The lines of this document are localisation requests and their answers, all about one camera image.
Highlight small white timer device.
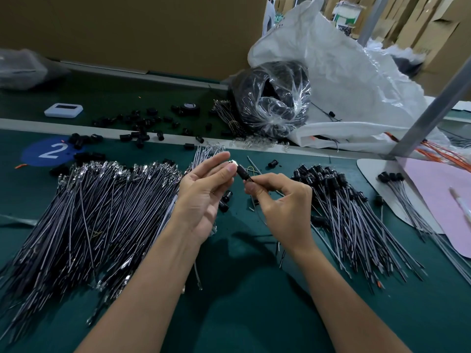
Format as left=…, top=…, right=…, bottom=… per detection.
left=44, top=102, right=84, bottom=119

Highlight pile of wires with black caps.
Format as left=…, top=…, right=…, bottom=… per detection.
left=293, top=164, right=426, bottom=290

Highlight clear bag with black contents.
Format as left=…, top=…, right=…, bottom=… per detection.
left=230, top=60, right=312, bottom=139

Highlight crumpled clear plastic bag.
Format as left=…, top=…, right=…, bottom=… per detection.
left=0, top=48, right=69, bottom=91

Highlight small bundle of capped wires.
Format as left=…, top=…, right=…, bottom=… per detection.
left=377, top=171, right=471, bottom=287

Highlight large white plastic sack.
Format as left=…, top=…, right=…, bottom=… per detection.
left=248, top=0, right=471, bottom=155

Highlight stack of cardboard boxes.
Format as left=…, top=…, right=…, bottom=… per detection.
left=397, top=0, right=471, bottom=96

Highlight person's right hand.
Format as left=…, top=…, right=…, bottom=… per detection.
left=243, top=173, right=314, bottom=254

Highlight grey metal frame post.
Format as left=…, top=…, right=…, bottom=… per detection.
left=358, top=0, right=393, bottom=47
left=389, top=58, right=471, bottom=159

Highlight brown cardboard panel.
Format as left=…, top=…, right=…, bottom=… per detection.
left=0, top=0, right=267, bottom=81

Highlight clear plastic strip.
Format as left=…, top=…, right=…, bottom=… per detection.
left=0, top=214, right=38, bottom=227

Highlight person's left hand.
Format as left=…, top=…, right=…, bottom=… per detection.
left=171, top=151, right=240, bottom=246

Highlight pile of grey wires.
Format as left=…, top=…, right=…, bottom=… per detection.
left=0, top=145, right=225, bottom=343

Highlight blue round number sticker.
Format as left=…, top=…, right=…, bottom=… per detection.
left=21, top=136, right=77, bottom=168

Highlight bundle of orange wires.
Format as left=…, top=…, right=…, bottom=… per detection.
left=386, top=132, right=471, bottom=174

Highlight person's right forearm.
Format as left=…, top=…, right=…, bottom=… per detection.
left=283, top=239, right=412, bottom=353

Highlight pink paper sheet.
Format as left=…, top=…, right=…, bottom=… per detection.
left=397, top=156, right=471, bottom=259

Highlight person's left forearm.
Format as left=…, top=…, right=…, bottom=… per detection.
left=76, top=231, right=214, bottom=353

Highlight white pen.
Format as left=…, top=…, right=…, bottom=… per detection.
left=449, top=187, right=471, bottom=224

